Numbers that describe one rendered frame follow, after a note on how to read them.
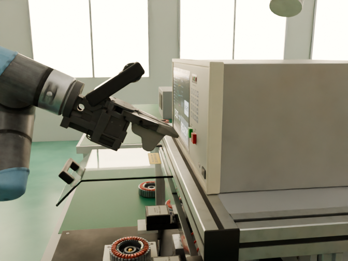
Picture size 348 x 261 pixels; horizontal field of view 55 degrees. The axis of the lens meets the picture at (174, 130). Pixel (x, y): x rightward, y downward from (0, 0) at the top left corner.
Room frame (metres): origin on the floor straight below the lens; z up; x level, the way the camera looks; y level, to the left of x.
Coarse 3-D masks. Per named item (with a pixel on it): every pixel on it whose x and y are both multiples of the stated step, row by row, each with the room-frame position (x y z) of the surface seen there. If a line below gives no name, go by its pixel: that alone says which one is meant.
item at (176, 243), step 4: (172, 236) 0.86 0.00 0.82; (176, 236) 0.86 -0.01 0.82; (172, 240) 0.85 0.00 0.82; (176, 240) 0.84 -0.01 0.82; (180, 240) 0.84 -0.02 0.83; (172, 244) 0.85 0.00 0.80; (176, 244) 0.82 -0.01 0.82; (180, 244) 0.82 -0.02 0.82; (172, 248) 0.85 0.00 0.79; (176, 248) 0.80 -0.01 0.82; (180, 248) 0.80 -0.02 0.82; (172, 252) 0.85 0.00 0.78; (176, 252) 0.80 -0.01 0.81; (180, 252) 0.80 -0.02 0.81; (184, 256) 0.80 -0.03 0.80; (184, 260) 0.80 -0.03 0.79
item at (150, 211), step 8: (152, 208) 0.84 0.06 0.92; (160, 208) 0.84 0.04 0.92; (168, 208) 0.84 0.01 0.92; (152, 216) 0.79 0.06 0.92; (160, 216) 0.80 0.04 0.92; (168, 216) 0.80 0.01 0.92; (144, 224) 0.82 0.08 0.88; (152, 224) 0.79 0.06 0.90; (160, 224) 0.79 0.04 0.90; (168, 224) 0.80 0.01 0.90; (176, 224) 0.80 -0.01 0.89; (144, 232) 0.79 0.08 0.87; (152, 232) 0.80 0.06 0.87
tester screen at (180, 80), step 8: (176, 72) 0.85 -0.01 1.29; (176, 80) 0.85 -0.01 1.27; (184, 80) 0.72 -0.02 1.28; (176, 88) 0.85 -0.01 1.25; (184, 88) 0.72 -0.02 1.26; (176, 96) 0.85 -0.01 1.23; (184, 96) 0.72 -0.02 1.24; (176, 104) 0.85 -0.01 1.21; (176, 120) 0.85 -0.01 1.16; (176, 128) 0.84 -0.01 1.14
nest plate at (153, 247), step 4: (152, 244) 0.88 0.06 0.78; (108, 248) 0.87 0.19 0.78; (152, 248) 0.87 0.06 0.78; (104, 252) 0.85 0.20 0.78; (108, 252) 0.85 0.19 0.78; (152, 252) 0.85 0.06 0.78; (156, 252) 0.85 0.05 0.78; (104, 256) 0.83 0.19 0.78; (108, 256) 0.83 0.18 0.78; (152, 256) 0.83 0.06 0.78; (156, 256) 0.83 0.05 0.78; (104, 260) 0.81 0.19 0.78; (108, 260) 0.81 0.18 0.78
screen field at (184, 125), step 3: (183, 120) 0.73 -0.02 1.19; (183, 123) 0.73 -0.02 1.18; (186, 123) 0.68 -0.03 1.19; (183, 126) 0.73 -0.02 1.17; (186, 126) 0.68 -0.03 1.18; (183, 129) 0.73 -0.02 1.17; (186, 129) 0.68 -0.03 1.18; (183, 132) 0.72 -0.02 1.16; (186, 132) 0.68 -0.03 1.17; (183, 135) 0.72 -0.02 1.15; (186, 135) 0.68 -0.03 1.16; (183, 138) 0.72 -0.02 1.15; (186, 138) 0.68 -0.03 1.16; (186, 141) 0.68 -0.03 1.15; (186, 144) 0.68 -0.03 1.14
